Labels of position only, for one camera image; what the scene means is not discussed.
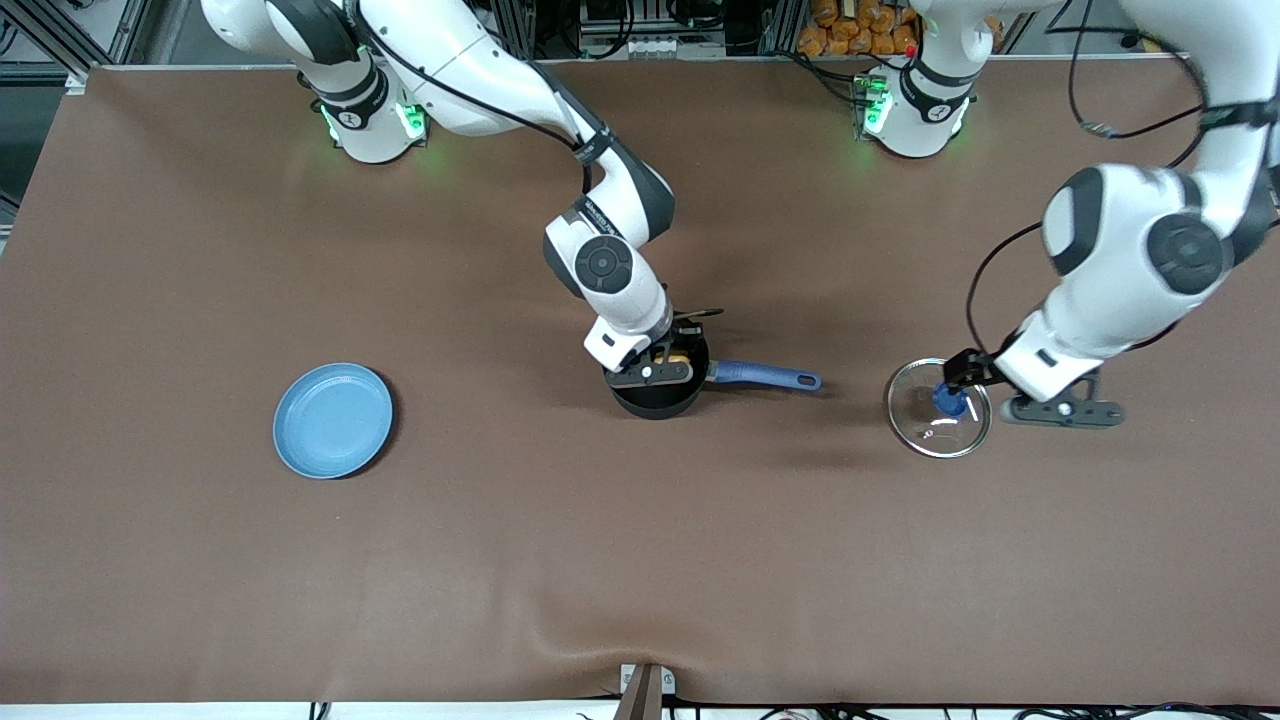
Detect pile of orange toy food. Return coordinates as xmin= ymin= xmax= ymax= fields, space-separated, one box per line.
xmin=797 ymin=0 xmax=921 ymax=58

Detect metal table edge bracket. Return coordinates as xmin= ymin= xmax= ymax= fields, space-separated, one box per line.
xmin=618 ymin=662 xmax=677 ymax=720

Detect black pot with blue handle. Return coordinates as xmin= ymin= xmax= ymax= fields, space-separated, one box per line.
xmin=607 ymin=328 xmax=823 ymax=421

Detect white connector block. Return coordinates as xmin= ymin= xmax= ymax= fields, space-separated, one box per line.
xmin=625 ymin=36 xmax=726 ymax=59

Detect brown table cloth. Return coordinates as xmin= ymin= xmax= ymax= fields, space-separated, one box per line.
xmin=0 ymin=55 xmax=1280 ymax=707

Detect aluminium frame profile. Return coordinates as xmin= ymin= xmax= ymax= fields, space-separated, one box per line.
xmin=65 ymin=0 xmax=151 ymax=97

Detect glass lid with blue knob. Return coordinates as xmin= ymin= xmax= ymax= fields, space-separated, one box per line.
xmin=886 ymin=358 xmax=993 ymax=459

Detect black cable bundle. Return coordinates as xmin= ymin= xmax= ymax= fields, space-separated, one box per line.
xmin=665 ymin=700 xmax=1280 ymax=720

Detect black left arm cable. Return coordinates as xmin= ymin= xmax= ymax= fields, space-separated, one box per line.
xmin=965 ymin=0 xmax=1216 ymax=353

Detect blue plate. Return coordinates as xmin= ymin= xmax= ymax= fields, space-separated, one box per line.
xmin=273 ymin=362 xmax=395 ymax=481

